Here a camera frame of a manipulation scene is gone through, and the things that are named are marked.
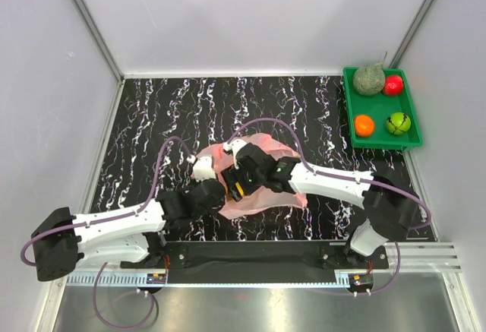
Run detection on yellow lemon fruit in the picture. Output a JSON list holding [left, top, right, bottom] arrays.
[[234, 182, 245, 198]]

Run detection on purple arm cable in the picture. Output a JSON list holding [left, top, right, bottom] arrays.
[[229, 118, 433, 297], [21, 136, 197, 329]]

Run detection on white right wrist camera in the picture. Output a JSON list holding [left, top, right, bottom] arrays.
[[222, 139, 248, 169]]

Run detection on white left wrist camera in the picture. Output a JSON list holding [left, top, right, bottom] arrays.
[[187, 155, 217, 182]]

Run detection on green plastic tray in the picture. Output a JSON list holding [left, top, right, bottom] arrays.
[[342, 67, 423, 151]]

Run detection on grey green melon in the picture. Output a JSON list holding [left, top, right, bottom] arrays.
[[353, 63, 386, 96]]

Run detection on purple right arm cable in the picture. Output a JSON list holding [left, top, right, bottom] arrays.
[[229, 118, 433, 297]]

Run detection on pink plastic bag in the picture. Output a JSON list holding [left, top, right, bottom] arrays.
[[196, 133, 308, 220]]

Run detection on red apple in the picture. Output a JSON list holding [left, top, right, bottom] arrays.
[[383, 74, 404, 96]]

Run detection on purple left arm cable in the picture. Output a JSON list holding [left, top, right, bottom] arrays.
[[21, 136, 197, 329]]

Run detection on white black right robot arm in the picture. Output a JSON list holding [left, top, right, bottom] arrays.
[[222, 140, 418, 269]]

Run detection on aluminium rail frame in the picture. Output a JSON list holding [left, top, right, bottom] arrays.
[[36, 239, 480, 331]]

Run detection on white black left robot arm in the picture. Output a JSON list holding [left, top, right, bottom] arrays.
[[29, 179, 226, 282]]

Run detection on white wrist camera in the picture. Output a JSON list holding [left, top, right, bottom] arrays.
[[222, 139, 248, 169], [187, 155, 217, 182]]

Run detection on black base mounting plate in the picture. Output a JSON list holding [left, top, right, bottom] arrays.
[[120, 239, 390, 286]]

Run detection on green cracked ball fruit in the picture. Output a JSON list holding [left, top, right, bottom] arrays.
[[386, 112, 412, 135]]

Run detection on orange in tray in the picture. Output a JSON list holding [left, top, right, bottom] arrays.
[[353, 115, 375, 138]]

